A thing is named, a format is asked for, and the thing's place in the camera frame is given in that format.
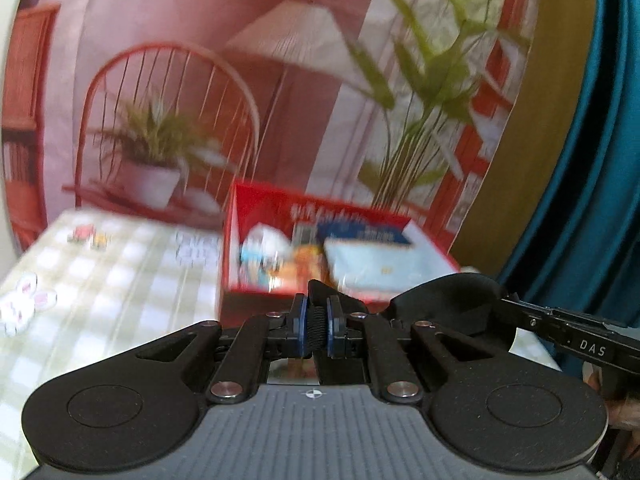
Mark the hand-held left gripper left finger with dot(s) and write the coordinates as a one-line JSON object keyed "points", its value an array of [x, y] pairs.
{"points": [[299, 327]]}

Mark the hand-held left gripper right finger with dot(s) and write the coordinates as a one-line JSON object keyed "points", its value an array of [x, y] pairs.
{"points": [[334, 327]]}

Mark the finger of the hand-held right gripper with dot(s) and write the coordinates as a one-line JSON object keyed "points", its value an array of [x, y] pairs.
{"points": [[527, 317]]}

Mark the black soft cloth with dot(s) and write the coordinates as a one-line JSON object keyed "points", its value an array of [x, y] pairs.
{"points": [[450, 300]]}

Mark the red cardboard box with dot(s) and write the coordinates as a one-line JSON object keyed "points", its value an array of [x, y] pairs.
{"points": [[240, 210]]}

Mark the white and blue soft item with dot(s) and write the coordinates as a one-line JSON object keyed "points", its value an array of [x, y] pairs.
{"points": [[262, 250]]}

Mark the person's right hand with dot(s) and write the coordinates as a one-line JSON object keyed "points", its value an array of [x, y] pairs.
{"points": [[625, 412]]}

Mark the light blue folded cloth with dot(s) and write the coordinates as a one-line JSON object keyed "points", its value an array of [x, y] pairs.
{"points": [[385, 265]]}

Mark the dark blue flat packet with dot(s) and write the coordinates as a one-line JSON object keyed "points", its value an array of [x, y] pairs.
{"points": [[365, 235]]}

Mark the teal curtain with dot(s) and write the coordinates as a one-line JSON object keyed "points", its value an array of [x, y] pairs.
{"points": [[600, 160]]}

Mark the green checkered tablecloth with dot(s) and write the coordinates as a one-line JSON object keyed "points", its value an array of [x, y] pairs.
{"points": [[125, 285]]}

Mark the printed room scene backdrop cloth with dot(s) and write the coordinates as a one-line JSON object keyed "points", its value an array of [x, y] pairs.
{"points": [[200, 60]]}

